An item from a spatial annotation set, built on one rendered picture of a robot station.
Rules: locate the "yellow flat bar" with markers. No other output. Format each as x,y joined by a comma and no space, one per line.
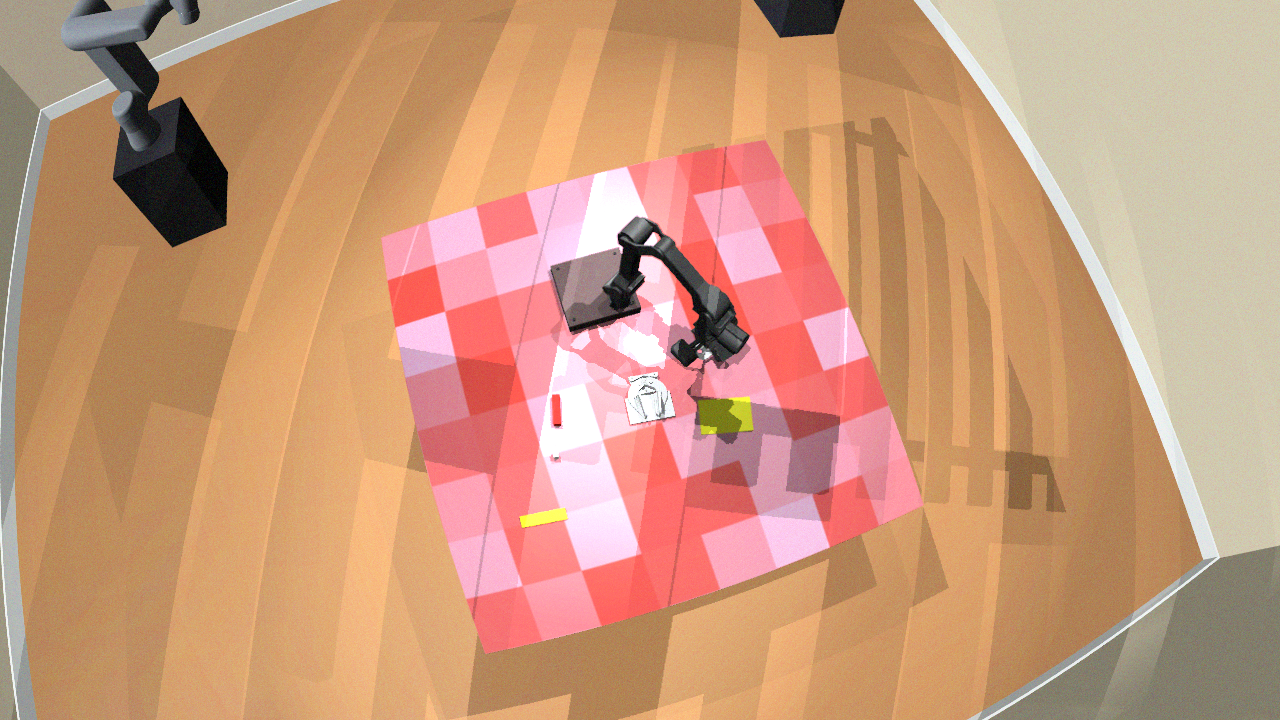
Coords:
541,518

